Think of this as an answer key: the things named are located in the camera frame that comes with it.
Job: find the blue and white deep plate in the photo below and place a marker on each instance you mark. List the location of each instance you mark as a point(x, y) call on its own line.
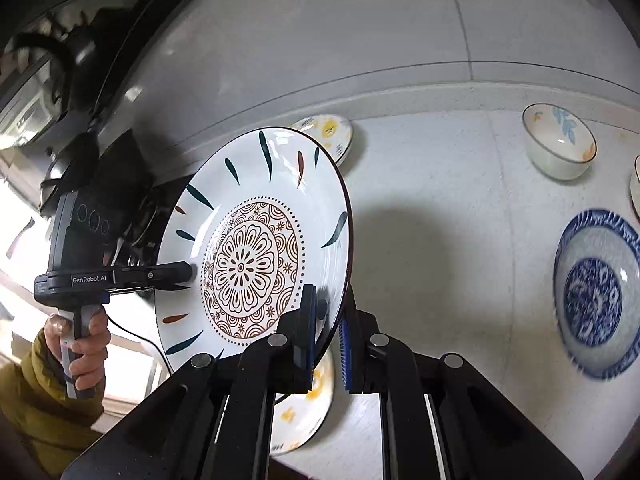
point(595, 295)

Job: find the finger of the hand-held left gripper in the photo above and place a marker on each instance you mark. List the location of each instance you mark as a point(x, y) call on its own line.
point(160, 276)

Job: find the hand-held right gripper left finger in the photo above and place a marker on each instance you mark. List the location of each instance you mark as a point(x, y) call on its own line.
point(309, 332)

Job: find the black glass gas stove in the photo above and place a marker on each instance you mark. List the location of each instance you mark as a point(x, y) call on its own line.
point(130, 20)

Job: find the gas stove burner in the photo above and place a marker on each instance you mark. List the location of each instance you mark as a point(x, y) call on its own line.
point(145, 230)
point(30, 85)

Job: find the white bowl with blue leaves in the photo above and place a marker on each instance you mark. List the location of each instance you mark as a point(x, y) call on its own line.
point(555, 155)
point(636, 185)

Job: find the person's left forearm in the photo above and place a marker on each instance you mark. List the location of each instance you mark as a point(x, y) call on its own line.
point(35, 410)

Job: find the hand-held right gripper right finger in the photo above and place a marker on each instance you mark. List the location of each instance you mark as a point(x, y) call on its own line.
point(345, 355)

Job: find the yellow print white plate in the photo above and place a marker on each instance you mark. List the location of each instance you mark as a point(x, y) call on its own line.
point(300, 410)
point(330, 129)

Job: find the large mandala pattern plate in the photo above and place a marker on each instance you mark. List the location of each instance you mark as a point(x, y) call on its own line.
point(250, 260)

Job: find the person's left hand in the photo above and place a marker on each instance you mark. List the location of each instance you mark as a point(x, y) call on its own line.
point(97, 350)

